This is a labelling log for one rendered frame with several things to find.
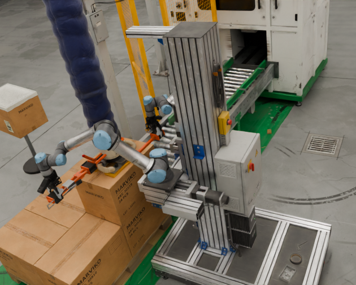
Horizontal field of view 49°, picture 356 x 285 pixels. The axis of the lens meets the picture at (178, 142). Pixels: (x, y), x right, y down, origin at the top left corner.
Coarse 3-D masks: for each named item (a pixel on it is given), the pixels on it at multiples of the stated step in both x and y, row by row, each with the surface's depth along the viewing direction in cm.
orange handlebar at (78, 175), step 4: (152, 140) 313; (144, 144) 308; (148, 144) 309; (140, 148) 304; (144, 148) 306; (140, 152) 303; (104, 156) 305; (100, 160) 302; (96, 164) 299; (76, 172) 292; (80, 172) 291; (84, 172) 291; (76, 176) 288; (80, 176) 288; (76, 180) 285; (60, 188) 280; (64, 192) 278; (48, 200) 272
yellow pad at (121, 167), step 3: (126, 159) 315; (123, 162) 313; (126, 162) 313; (129, 162) 315; (114, 165) 312; (117, 165) 308; (120, 165) 310; (123, 165) 311; (126, 165) 312; (117, 168) 308; (120, 168) 308; (123, 168) 309; (114, 171) 305; (117, 171) 305; (120, 171) 307; (105, 174) 306; (108, 174) 304; (111, 174) 304; (114, 174) 303; (117, 174) 304; (114, 177) 302
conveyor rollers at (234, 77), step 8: (224, 72) 518; (232, 72) 511; (240, 72) 506; (248, 72) 501; (224, 80) 494; (232, 80) 496; (240, 80) 490; (232, 88) 473; (248, 88) 469; (240, 96) 458; (168, 128) 422; (168, 136) 413; (160, 144) 401; (168, 152) 387; (168, 160) 378
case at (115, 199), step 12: (96, 156) 331; (132, 168) 312; (84, 180) 306; (96, 180) 303; (108, 180) 301; (120, 180) 302; (132, 180) 315; (84, 192) 316; (96, 192) 305; (108, 192) 295; (120, 192) 305; (132, 192) 318; (84, 204) 328; (96, 204) 317; (108, 204) 306; (120, 204) 308; (132, 204) 322; (108, 216) 317; (120, 216) 311
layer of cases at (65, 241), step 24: (72, 168) 392; (48, 192) 366; (72, 192) 361; (24, 216) 344; (48, 216) 339; (72, 216) 334; (96, 216) 330; (144, 216) 341; (0, 240) 324; (24, 240) 320; (48, 240) 315; (72, 240) 311; (96, 240) 307; (120, 240) 318; (144, 240) 348; (24, 264) 308; (48, 264) 295; (72, 264) 291; (96, 264) 297; (120, 264) 324
